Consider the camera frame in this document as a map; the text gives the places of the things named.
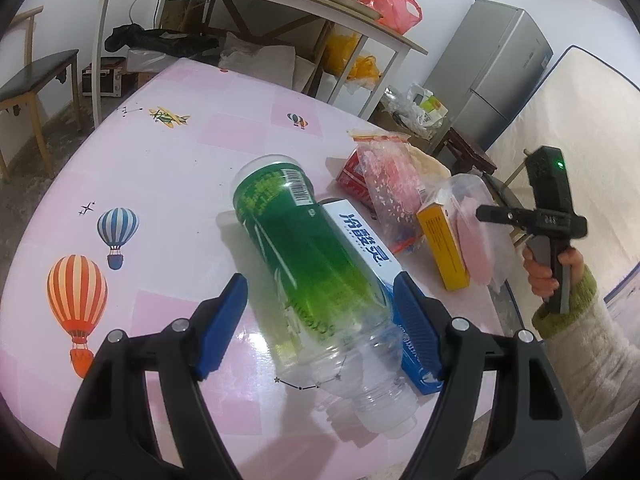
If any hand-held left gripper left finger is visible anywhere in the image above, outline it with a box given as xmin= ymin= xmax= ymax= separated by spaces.
xmin=56 ymin=272 xmax=249 ymax=480

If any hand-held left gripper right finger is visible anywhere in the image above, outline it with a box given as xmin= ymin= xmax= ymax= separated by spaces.
xmin=392 ymin=270 xmax=587 ymax=480

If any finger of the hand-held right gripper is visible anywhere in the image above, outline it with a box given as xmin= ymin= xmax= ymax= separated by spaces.
xmin=475 ymin=205 xmax=527 ymax=227

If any clear container with pink contents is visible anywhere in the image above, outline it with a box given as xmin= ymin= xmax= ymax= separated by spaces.
xmin=440 ymin=173 xmax=516 ymax=291

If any yellow cardboard box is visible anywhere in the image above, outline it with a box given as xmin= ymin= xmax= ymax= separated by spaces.
xmin=416 ymin=201 xmax=472 ymax=292

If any green plastic bottle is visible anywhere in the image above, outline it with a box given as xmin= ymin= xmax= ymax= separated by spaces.
xmin=231 ymin=155 xmax=418 ymax=435

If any blue white toothpaste box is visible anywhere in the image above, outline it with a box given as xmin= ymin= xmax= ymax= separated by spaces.
xmin=320 ymin=198 xmax=445 ymax=396

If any clear plastic bag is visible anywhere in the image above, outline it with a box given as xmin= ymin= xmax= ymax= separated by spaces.
xmin=348 ymin=130 xmax=431 ymax=256

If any red drink can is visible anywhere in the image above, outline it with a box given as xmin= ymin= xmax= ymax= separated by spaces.
xmin=336 ymin=147 xmax=373 ymax=206

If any person's right forearm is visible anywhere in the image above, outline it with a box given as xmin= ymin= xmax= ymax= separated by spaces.
xmin=531 ymin=266 xmax=640 ymax=433

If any person's right hand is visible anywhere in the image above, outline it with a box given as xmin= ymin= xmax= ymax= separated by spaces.
xmin=522 ymin=248 xmax=586 ymax=304

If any small dark wooden stool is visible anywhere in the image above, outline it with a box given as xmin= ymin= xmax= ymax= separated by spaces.
xmin=432 ymin=127 xmax=498 ymax=176

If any grey refrigerator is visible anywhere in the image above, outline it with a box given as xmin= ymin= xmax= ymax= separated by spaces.
xmin=422 ymin=0 xmax=554 ymax=148

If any white plastic bag with packets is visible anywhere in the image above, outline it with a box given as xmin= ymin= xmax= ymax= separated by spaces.
xmin=385 ymin=82 xmax=451 ymax=137

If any yellow plastic bag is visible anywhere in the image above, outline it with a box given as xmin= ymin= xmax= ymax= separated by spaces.
xmin=324 ymin=30 xmax=361 ymax=76
xmin=347 ymin=55 xmax=382 ymax=83

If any red plastic bag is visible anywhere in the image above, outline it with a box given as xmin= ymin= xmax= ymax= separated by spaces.
xmin=361 ymin=0 xmax=422 ymax=36

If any black cloth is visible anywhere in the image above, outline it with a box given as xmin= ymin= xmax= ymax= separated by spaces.
xmin=105 ymin=24 xmax=221 ymax=57

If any wooden chair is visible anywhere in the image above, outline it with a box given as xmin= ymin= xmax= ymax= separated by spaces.
xmin=0 ymin=6 xmax=81 ymax=183

